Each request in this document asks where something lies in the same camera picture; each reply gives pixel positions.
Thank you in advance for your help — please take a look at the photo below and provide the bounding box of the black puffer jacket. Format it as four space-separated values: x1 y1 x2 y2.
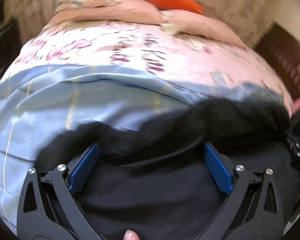
35 98 300 239

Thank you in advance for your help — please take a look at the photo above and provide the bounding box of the person's thumb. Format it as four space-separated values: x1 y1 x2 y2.
123 230 140 240

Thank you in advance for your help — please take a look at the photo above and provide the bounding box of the dark wooden headboard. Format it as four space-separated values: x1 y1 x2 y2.
255 24 300 100

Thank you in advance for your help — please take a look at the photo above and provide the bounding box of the light blue plaid sheet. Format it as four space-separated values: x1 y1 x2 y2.
0 65 284 234

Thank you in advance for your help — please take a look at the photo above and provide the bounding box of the pink floral bed sheet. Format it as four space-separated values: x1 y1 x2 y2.
3 21 293 107

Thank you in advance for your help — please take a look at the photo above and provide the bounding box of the dark wooden side furniture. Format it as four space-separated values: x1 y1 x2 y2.
0 18 21 79

